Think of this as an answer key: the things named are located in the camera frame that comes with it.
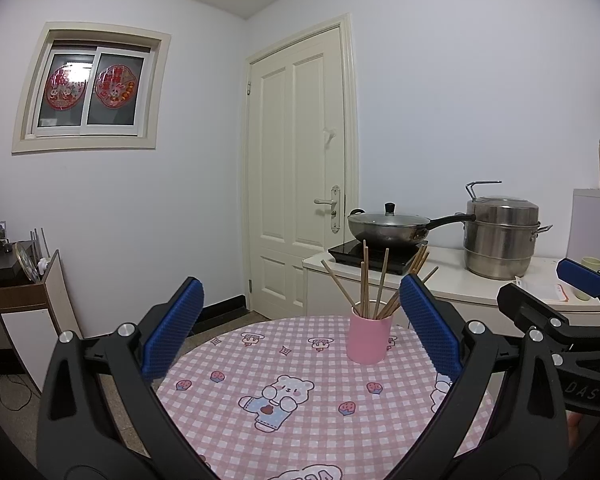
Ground pink cup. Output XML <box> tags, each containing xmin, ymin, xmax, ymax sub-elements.
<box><xmin>346</xmin><ymin>305</ymin><xmax>395</xmax><ymax>365</ymax></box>

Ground pale yellow cup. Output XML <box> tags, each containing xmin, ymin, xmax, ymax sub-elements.
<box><xmin>580</xmin><ymin>256</ymin><xmax>600</xmax><ymax>301</ymax></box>

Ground bunch of chopsticks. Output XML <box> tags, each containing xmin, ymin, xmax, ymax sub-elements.
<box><xmin>321</xmin><ymin>239</ymin><xmax>440</xmax><ymax>320</ymax></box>

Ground upright metal rods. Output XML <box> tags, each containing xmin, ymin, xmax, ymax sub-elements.
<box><xmin>30</xmin><ymin>227</ymin><xmax>49</xmax><ymax>262</ymax></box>

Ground white paper packet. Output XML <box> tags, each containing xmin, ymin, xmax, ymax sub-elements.
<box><xmin>514</xmin><ymin>276</ymin><xmax>574</xmax><ymax>304</ymax></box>

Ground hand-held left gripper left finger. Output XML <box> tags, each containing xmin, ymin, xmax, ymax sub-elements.
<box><xmin>36</xmin><ymin>276</ymin><xmax>221</xmax><ymax>480</ymax></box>

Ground steel wok with black handle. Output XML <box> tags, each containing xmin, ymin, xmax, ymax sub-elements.
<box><xmin>347</xmin><ymin>212</ymin><xmax>476</xmax><ymax>249</ymax></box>

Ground black floor cable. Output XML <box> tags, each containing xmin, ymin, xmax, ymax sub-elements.
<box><xmin>0</xmin><ymin>372</ymin><xmax>34</xmax><ymax>412</ymax></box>

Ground white panelled door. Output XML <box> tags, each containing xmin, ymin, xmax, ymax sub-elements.
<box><xmin>240</xmin><ymin>14</ymin><xmax>361</xmax><ymax>322</ymax></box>

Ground glass wok lid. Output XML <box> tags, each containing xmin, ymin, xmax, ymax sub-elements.
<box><xmin>348</xmin><ymin>202</ymin><xmax>431</xmax><ymax>226</ymax></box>

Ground metal door handle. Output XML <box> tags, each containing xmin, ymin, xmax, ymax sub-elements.
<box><xmin>314</xmin><ymin>185</ymin><xmax>342</xmax><ymax>234</ymax></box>

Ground white kitchen cabinet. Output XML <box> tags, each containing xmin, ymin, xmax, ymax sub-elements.
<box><xmin>302</xmin><ymin>247</ymin><xmax>600</xmax><ymax>332</ymax></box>

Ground person's right hand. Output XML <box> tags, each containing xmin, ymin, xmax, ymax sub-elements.
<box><xmin>567</xmin><ymin>410</ymin><xmax>584</xmax><ymax>449</ymax></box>

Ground pink checked tablecloth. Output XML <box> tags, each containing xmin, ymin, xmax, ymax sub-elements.
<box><xmin>152</xmin><ymin>315</ymin><xmax>496</xmax><ymax>480</ymax></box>

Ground cream framed window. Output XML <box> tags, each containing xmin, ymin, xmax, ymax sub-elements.
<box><xmin>12</xmin><ymin>21</ymin><xmax>172</xmax><ymax>155</ymax></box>

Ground black induction cooktop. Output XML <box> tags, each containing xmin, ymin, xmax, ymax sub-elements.
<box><xmin>327</xmin><ymin>239</ymin><xmax>429</xmax><ymax>276</ymax></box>

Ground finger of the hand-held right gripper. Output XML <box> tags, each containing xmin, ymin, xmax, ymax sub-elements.
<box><xmin>555</xmin><ymin>257</ymin><xmax>600</xmax><ymax>321</ymax></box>
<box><xmin>496</xmin><ymin>282</ymin><xmax>600</xmax><ymax>366</ymax></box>

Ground white mini fridge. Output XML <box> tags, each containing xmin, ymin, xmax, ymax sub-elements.
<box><xmin>565</xmin><ymin>187</ymin><xmax>600</xmax><ymax>267</ymax></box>

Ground dark wooden side desk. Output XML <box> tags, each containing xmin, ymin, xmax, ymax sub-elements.
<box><xmin>0</xmin><ymin>249</ymin><xmax>83</xmax><ymax>392</ymax></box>

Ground stainless steel steamer pot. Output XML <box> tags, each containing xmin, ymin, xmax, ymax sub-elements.
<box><xmin>461</xmin><ymin>180</ymin><xmax>554</xmax><ymax>281</ymax></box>

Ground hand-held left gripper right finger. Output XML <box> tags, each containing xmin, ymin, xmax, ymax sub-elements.
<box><xmin>380</xmin><ymin>274</ymin><xmax>570</xmax><ymax>480</ymax></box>

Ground red paper window decoration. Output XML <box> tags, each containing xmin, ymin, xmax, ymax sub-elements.
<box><xmin>46</xmin><ymin>62</ymin><xmax>89</xmax><ymax>110</ymax></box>
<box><xmin>95</xmin><ymin>64</ymin><xmax>137</xmax><ymax>110</ymax></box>

